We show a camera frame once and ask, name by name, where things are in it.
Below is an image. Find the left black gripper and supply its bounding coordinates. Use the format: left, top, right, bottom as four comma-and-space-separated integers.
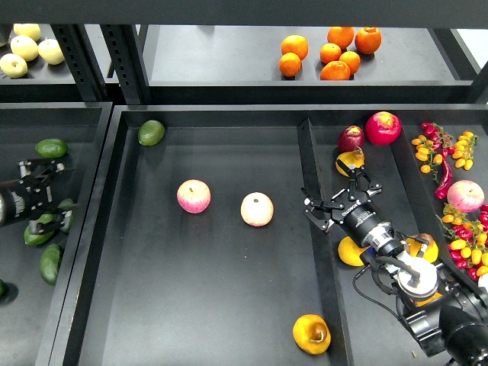
1, 158, 78, 235

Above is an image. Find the red apple large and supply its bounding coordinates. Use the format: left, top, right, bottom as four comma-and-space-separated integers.
365, 111, 402, 146

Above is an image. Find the black centre tray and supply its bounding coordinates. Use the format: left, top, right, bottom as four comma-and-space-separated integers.
34, 103, 488, 366

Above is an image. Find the pale yellow pear middle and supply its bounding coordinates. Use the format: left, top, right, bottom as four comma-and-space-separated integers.
10, 35, 39, 62

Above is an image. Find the black perforated post left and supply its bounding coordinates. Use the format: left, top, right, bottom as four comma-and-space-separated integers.
50, 24, 109, 102

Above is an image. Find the yellow pear right tray middle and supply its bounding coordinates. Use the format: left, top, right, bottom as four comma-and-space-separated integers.
406, 233, 438, 263

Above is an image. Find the orange front bottom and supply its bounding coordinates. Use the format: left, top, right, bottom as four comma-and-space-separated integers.
319, 60, 351, 80

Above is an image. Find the pale yellow pear right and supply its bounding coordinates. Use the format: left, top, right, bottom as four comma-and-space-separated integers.
38, 38, 65, 65

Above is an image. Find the black perforated shelf post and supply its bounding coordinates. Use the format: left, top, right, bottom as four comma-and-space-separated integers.
100, 24, 153, 105

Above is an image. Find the orange left bottom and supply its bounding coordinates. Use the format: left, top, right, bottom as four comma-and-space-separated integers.
278, 53, 302, 78

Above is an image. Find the orange right middle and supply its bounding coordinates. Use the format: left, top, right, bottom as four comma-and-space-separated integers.
339, 51, 361, 75

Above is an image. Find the black tray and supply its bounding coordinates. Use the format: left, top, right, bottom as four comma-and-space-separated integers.
34, 103, 488, 366
1, 102, 112, 365

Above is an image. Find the red chili pepper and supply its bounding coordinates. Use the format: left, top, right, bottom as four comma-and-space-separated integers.
434, 159, 453, 200

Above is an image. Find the yellow pear right tray left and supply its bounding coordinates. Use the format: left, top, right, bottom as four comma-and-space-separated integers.
338, 236, 368, 267

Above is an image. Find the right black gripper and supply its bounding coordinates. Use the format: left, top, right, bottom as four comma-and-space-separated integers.
300, 159, 397, 252

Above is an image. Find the pink apple right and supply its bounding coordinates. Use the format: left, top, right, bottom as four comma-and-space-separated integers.
447, 180, 485, 213

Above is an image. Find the dark red apple small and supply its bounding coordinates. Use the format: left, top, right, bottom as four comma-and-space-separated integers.
337, 125, 365, 153

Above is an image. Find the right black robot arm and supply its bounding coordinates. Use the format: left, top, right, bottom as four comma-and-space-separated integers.
304, 161, 487, 365

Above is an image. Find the red cherry tomato bunch top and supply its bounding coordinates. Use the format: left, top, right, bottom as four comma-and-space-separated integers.
421, 122, 453, 151

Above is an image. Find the pink apple left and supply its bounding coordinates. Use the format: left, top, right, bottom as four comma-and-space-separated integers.
176, 179, 211, 214

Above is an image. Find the dark green avocado upright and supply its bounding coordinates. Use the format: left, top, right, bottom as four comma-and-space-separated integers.
56, 198, 76, 234

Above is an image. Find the pale pink apple centre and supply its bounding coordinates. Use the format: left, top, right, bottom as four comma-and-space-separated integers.
240, 192, 274, 227

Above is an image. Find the yellow pear right tray bottom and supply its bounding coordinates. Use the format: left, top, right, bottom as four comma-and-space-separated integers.
415, 292, 442, 307

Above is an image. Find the mixed cherry tomato bunch lower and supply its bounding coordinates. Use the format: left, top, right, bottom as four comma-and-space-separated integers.
437, 204, 487, 282

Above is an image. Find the green avocado at tray corner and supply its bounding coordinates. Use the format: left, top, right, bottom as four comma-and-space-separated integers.
138, 120, 165, 146

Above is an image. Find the orange right top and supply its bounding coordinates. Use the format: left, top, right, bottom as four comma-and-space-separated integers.
355, 27, 382, 55

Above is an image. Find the black left tray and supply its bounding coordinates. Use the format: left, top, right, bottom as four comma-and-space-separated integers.
1, 102, 112, 365

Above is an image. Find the yellow pear tray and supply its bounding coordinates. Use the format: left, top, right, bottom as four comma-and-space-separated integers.
415, 292, 442, 307
406, 233, 438, 263
338, 236, 368, 267

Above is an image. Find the dark green avocado left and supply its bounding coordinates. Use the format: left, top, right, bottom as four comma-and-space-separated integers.
0, 280, 7, 297

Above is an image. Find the pale yellow pear front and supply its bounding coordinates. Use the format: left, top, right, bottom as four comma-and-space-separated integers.
0, 53, 28, 79

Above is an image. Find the orange cherry tomato bunch left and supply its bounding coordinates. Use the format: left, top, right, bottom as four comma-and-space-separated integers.
411, 135, 444, 174

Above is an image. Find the yellow cherry tomato bunch right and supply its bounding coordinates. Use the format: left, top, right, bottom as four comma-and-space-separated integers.
451, 130, 478, 171

